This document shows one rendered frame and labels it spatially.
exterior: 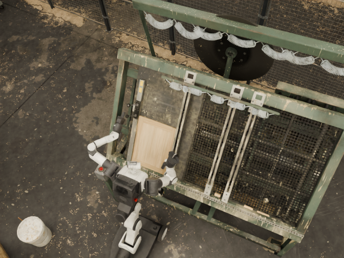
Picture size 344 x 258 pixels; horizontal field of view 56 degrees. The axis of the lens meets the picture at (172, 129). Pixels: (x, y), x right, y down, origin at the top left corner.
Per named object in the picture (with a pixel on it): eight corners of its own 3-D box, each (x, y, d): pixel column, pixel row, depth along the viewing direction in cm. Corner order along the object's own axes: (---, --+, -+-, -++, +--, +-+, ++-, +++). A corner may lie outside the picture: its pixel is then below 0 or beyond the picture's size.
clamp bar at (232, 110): (203, 189, 341) (196, 201, 320) (235, 82, 292) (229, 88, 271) (212, 193, 338) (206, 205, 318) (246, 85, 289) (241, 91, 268)
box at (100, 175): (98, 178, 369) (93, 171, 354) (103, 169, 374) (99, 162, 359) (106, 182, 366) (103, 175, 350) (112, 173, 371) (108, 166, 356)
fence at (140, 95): (128, 159, 365) (126, 160, 362) (141, 78, 326) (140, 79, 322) (131, 160, 364) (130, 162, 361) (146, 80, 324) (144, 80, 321)
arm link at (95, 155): (84, 155, 321) (102, 168, 318) (83, 150, 310) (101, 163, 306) (92, 147, 327) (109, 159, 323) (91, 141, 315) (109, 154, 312)
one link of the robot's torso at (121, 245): (134, 255, 374) (132, 253, 363) (119, 248, 379) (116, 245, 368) (142, 238, 383) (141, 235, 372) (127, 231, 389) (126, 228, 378)
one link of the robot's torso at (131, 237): (136, 250, 375) (136, 228, 342) (121, 242, 381) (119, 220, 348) (143, 238, 386) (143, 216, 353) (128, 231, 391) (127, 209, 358)
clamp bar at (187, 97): (165, 174, 353) (156, 185, 332) (190, 68, 303) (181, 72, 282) (174, 177, 350) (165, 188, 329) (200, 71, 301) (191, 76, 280)
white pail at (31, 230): (24, 240, 410) (6, 230, 371) (40, 220, 424) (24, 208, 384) (42, 254, 401) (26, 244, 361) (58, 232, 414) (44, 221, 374)
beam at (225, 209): (110, 158, 382) (105, 162, 373) (111, 149, 377) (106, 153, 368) (300, 236, 324) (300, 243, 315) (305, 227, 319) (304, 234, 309)
